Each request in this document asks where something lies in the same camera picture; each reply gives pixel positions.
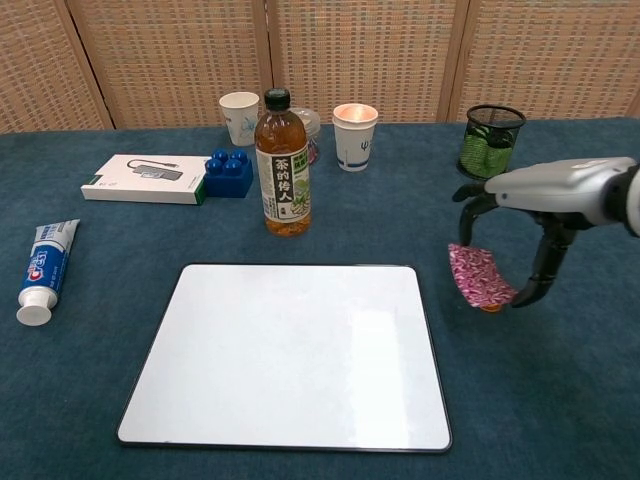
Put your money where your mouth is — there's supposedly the brown tea bottle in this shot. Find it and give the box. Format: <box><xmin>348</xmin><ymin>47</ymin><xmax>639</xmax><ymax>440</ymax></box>
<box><xmin>254</xmin><ymin>88</ymin><xmax>314</xmax><ymax>239</ymax></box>

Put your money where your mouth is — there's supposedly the clear jar of coloured clips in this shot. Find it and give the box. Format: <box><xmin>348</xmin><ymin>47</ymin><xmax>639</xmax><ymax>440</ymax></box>
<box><xmin>289</xmin><ymin>107</ymin><xmax>322</xmax><ymax>166</ymax></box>

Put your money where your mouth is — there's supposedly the blue building block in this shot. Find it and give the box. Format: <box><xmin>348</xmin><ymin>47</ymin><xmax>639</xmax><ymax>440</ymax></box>
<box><xmin>203</xmin><ymin>147</ymin><xmax>255</xmax><ymax>199</ymax></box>

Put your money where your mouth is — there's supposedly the woven folding screen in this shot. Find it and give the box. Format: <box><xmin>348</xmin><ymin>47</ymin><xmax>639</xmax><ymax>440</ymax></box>
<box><xmin>0</xmin><ymin>0</ymin><xmax>640</xmax><ymax>134</ymax></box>

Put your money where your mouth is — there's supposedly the blue felt table cover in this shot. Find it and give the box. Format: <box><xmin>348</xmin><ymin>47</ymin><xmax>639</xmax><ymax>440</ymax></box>
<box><xmin>0</xmin><ymin>117</ymin><xmax>640</xmax><ymax>480</ymax></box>

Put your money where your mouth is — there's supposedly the white usb hub box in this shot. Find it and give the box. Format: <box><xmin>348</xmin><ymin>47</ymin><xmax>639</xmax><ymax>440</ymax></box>
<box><xmin>80</xmin><ymin>153</ymin><xmax>212</xmax><ymax>206</ymax></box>

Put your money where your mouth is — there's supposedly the white paper cup blue logo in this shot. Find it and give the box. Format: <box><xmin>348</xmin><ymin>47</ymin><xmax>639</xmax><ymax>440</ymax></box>
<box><xmin>333</xmin><ymin>102</ymin><xmax>378</xmax><ymax>173</ymax></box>

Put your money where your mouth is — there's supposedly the white magnetic board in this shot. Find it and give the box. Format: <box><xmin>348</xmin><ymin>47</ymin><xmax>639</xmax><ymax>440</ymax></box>
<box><xmin>117</xmin><ymin>263</ymin><xmax>453</xmax><ymax>455</ymax></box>

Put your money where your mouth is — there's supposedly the green item in pen holder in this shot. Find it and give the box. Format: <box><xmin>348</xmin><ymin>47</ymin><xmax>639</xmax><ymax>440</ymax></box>
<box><xmin>460</xmin><ymin>124</ymin><xmax>516</xmax><ymax>179</ymax></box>

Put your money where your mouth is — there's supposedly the black mesh pen holder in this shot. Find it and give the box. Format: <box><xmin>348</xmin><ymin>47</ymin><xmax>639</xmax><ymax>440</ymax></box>
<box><xmin>458</xmin><ymin>104</ymin><xmax>527</xmax><ymax>181</ymax></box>

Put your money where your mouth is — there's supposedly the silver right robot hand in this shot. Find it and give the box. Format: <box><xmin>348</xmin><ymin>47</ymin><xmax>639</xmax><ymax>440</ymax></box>
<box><xmin>452</xmin><ymin>156</ymin><xmax>639</xmax><ymax>307</ymax></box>

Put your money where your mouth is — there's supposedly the blue white toothpaste tube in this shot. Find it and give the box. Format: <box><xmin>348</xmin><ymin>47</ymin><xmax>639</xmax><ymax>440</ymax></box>
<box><xmin>15</xmin><ymin>218</ymin><xmax>82</xmax><ymax>327</ymax></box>

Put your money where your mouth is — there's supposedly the white paper cup floral print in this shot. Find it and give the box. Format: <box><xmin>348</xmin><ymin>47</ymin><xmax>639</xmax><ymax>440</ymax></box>
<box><xmin>218</xmin><ymin>92</ymin><xmax>260</xmax><ymax>147</ymax></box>

